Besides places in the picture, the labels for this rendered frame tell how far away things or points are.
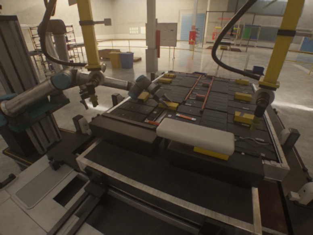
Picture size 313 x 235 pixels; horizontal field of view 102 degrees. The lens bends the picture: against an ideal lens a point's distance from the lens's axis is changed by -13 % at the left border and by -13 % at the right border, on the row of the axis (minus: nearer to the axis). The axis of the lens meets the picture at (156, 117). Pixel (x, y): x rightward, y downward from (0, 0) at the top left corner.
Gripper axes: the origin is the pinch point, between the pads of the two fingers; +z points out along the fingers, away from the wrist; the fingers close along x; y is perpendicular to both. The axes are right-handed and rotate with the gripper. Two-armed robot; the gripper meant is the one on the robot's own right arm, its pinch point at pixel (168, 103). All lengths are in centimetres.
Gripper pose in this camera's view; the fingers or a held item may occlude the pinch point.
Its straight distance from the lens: 126.5
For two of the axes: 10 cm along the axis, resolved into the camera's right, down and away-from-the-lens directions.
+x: -4.1, 4.8, -7.7
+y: -5.2, 5.7, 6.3
